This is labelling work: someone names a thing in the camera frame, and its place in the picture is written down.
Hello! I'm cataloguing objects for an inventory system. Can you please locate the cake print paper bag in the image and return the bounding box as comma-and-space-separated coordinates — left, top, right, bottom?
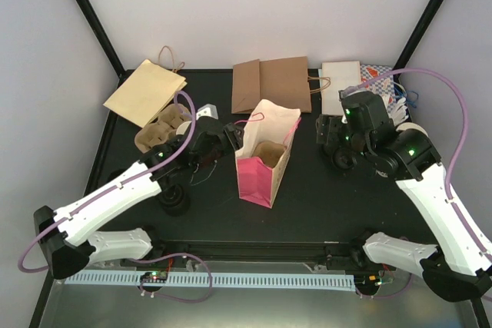
234, 99, 301, 208

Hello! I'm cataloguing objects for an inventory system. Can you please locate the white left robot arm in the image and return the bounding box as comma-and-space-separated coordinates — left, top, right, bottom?
34, 116, 244, 280

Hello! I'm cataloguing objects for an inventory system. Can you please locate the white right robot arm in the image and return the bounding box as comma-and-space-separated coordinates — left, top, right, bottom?
316, 91, 491, 302

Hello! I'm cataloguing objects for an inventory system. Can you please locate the black cup lid stack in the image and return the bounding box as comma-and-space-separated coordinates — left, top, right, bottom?
331, 149, 357, 171

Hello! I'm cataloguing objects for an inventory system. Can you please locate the stack of paper cups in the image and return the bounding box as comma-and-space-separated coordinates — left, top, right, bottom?
398, 122, 428, 136

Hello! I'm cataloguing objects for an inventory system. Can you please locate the brown pulp cup carrier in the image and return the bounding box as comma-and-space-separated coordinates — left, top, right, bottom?
134, 104, 191, 154

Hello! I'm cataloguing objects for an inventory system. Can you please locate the red blue patterned bag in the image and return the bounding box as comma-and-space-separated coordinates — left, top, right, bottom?
361, 64, 419, 119

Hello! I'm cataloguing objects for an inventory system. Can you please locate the white paper bag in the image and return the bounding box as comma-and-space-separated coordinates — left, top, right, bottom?
307, 61, 361, 117

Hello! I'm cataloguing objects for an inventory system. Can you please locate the stack of black lids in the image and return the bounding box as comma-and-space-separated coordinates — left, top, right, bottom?
157, 185, 191, 217

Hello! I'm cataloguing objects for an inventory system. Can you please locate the brown kraft paper bag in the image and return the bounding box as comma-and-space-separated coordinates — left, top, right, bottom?
231, 56, 312, 114

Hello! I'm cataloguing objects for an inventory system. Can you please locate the tan paper bag with handles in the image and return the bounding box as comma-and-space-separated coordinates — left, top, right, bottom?
103, 45, 187, 128

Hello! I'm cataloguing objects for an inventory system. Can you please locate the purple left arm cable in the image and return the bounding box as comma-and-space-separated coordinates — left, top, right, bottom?
18, 90, 216, 303

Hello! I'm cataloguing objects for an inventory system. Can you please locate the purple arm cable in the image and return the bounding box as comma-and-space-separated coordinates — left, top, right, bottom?
338, 67, 492, 298
18, 90, 216, 303

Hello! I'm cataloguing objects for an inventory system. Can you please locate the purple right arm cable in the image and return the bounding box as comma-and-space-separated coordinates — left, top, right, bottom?
338, 67, 492, 298

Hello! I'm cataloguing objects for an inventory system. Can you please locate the white perforated front rail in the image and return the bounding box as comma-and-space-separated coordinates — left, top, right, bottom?
65, 270, 356, 292

